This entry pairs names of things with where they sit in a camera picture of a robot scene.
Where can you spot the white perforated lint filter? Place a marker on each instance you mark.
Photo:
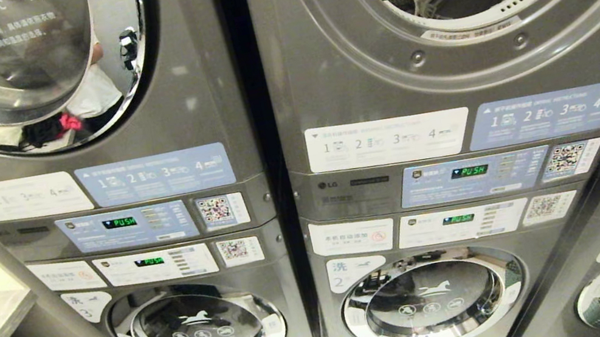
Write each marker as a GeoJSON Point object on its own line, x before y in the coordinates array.
{"type": "Point", "coordinates": [500, 9]}

